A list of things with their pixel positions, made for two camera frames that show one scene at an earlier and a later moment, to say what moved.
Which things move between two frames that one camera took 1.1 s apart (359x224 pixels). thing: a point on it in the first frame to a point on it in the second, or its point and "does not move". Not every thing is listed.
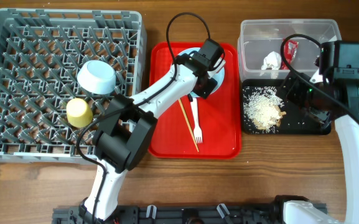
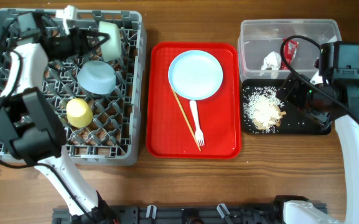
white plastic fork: [197, 130] does not move
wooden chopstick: [190, 128] does not move
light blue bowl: [97, 77] does not move
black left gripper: [206, 91] to [84, 34]
